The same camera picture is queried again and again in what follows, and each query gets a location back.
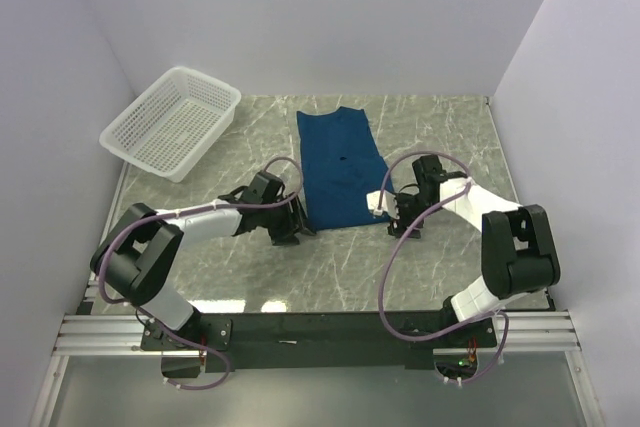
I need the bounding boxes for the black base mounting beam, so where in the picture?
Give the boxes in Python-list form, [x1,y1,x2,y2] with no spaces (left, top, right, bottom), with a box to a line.
[139,309,501,378]

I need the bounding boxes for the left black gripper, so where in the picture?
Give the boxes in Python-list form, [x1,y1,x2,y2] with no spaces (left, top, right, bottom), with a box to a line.
[260,191,316,245]

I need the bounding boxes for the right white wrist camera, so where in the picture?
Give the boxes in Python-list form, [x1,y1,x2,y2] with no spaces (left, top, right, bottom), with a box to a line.
[366,190,399,220]

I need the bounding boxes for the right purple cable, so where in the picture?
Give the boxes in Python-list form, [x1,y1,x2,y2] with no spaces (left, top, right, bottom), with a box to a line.
[377,150,511,386]

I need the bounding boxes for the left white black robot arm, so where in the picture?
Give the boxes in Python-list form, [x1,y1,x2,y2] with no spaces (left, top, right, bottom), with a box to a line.
[90,171,316,349]

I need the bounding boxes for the blue mickey mouse t-shirt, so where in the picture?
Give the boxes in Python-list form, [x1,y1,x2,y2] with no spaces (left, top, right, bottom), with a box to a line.
[296,106,388,231]

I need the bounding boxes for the white plastic mesh basket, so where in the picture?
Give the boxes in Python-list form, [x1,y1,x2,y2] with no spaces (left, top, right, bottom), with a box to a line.
[99,66,241,183]

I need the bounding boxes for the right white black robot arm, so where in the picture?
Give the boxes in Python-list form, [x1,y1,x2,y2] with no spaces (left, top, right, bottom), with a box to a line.
[366,151,561,346]

